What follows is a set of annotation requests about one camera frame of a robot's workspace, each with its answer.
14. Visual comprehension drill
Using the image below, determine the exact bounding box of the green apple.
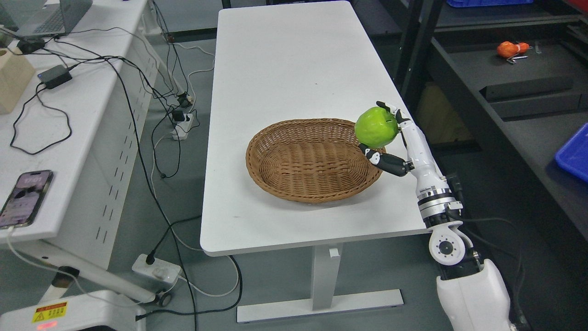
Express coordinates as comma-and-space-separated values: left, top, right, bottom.
354, 107, 399, 149

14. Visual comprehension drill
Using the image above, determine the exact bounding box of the black cable bundle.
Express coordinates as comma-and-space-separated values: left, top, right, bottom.
9, 0, 243, 331

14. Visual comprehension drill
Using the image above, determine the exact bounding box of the grey laptop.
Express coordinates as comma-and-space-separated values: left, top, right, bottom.
15, 0, 93, 38

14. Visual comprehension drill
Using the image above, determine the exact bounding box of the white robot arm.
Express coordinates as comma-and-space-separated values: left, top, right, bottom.
416, 174, 516, 331

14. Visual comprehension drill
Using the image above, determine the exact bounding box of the beige wooden box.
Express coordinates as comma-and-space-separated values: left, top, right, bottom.
0, 48, 35, 115

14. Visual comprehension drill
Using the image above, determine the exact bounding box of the orange toy object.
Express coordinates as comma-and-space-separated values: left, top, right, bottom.
497, 40, 530, 59

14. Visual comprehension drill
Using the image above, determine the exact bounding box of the black power adapter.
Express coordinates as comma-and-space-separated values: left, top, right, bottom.
36, 65, 72, 89

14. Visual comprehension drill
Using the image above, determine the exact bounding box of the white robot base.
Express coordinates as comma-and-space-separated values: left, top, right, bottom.
0, 291, 147, 331

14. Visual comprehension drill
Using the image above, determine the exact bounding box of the white table leg frame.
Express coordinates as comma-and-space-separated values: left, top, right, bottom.
237, 244, 404, 323

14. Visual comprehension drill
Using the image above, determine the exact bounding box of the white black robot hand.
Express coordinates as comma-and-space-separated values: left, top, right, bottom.
359, 101, 449, 196

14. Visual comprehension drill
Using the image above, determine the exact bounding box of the brown wicker basket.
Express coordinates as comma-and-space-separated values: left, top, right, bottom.
245, 119, 382, 204

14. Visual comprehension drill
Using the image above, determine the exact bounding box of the white far power strip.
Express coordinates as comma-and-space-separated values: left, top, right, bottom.
170, 114, 194, 141

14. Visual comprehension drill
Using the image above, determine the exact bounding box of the smartphone with purple screen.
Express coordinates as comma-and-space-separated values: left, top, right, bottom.
0, 170, 53, 229

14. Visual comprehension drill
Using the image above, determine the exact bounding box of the white side desk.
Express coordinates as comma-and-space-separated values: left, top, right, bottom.
1, 0, 165, 303

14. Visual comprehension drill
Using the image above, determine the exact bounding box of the white floor power strip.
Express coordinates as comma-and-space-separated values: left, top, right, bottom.
131, 254, 182, 285

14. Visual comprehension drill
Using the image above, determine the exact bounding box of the blue plastic tray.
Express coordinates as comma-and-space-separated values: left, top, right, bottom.
554, 123, 588, 182

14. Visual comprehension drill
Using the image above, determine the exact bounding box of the black metal shelf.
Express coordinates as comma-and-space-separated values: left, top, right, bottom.
382, 0, 587, 331

